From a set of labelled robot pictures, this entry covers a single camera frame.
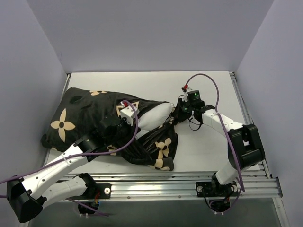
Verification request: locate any white pillow insert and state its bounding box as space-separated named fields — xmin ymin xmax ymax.
xmin=138 ymin=103 xmax=173 ymax=131

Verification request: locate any black pillowcase with beige flowers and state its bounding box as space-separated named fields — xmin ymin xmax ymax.
xmin=41 ymin=87 xmax=178 ymax=171

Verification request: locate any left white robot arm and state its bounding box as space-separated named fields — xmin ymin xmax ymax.
xmin=6 ymin=115 xmax=138 ymax=223

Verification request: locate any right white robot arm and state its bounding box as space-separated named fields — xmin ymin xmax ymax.
xmin=174 ymin=90 xmax=265 ymax=195

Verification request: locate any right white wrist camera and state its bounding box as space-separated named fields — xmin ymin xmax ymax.
xmin=181 ymin=85 xmax=193 ymax=94

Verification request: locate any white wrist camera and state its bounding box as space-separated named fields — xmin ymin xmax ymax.
xmin=117 ymin=101 xmax=139 ymax=126
xmin=181 ymin=85 xmax=193 ymax=94

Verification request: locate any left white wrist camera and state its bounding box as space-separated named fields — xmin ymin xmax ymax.
xmin=117 ymin=101 xmax=139 ymax=126

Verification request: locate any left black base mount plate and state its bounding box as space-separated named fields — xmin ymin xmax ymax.
xmin=93 ymin=183 xmax=112 ymax=200

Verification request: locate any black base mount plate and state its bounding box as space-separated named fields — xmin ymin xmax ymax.
xmin=93 ymin=183 xmax=112 ymax=200
xmin=195 ymin=182 xmax=215 ymax=198

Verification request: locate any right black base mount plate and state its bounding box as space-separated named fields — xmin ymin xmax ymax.
xmin=195 ymin=182 xmax=215 ymax=198

